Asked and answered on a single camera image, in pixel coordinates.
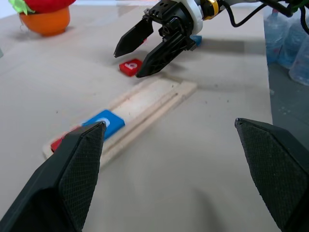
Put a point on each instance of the red letter r block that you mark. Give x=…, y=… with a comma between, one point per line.
x=55, y=145

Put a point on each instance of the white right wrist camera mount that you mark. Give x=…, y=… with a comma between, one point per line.
x=196, y=14

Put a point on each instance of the long wooden letter tray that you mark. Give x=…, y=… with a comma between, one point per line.
x=149, y=96

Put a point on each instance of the red letter b block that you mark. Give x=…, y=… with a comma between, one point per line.
x=128, y=67

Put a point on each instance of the orange bowl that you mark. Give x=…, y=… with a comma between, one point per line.
x=48, y=21

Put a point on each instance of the clear blue water jug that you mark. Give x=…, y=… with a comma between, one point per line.
x=301, y=70
x=274, y=38
x=295, y=43

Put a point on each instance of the blue letter o block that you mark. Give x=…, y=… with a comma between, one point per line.
x=113, y=123

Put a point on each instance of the red strawberry plush toy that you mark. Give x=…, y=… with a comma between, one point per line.
x=48, y=4

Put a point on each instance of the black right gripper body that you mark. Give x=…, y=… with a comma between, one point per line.
x=173, y=17

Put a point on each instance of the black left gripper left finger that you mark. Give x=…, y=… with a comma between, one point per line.
x=72, y=174

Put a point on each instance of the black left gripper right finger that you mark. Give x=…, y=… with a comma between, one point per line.
x=277, y=169

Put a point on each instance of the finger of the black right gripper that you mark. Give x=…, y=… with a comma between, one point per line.
x=135, y=36
x=161, y=58

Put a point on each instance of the blue letter t block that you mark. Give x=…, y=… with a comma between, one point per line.
x=198, y=40

